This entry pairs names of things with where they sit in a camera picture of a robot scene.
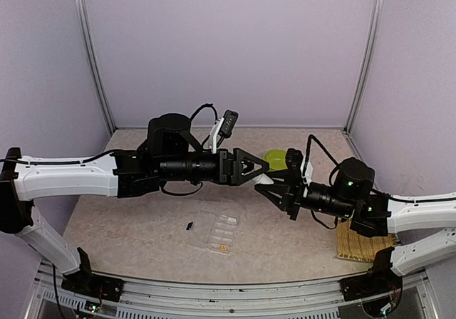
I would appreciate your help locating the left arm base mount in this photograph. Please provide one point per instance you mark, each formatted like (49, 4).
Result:
(87, 283)

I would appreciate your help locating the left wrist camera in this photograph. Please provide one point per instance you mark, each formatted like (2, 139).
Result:
(222, 129)

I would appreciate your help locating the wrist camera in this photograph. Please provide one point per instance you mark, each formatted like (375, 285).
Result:
(299, 169)
(222, 129)

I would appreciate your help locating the left aluminium frame post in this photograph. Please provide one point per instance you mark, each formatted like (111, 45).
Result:
(89, 47)

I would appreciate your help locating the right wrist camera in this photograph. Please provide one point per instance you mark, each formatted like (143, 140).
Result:
(299, 169)

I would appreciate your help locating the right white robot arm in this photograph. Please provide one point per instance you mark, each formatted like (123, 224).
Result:
(351, 197)

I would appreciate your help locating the aluminium frame post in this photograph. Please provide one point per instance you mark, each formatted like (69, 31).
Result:
(367, 58)
(89, 47)

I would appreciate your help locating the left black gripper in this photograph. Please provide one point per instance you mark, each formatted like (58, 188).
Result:
(236, 178)

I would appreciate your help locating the green plastic bowl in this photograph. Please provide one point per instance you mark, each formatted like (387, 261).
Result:
(276, 159)

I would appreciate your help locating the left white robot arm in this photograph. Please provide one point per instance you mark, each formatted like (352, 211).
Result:
(169, 153)

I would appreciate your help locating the woven bamboo tray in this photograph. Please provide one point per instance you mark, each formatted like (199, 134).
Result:
(354, 247)

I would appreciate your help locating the clear plastic pill organizer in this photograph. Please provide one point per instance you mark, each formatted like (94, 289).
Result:
(212, 230)

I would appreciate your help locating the aluminium front rail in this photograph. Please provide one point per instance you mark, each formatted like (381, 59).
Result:
(142, 298)

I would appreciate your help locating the small white pill bottle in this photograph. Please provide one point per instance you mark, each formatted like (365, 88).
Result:
(263, 179)

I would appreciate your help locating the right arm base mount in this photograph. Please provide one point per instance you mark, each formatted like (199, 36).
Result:
(371, 283)

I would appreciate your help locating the right aluminium frame post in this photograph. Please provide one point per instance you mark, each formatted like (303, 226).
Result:
(367, 58)

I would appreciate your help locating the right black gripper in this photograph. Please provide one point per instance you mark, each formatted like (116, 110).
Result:
(291, 200)

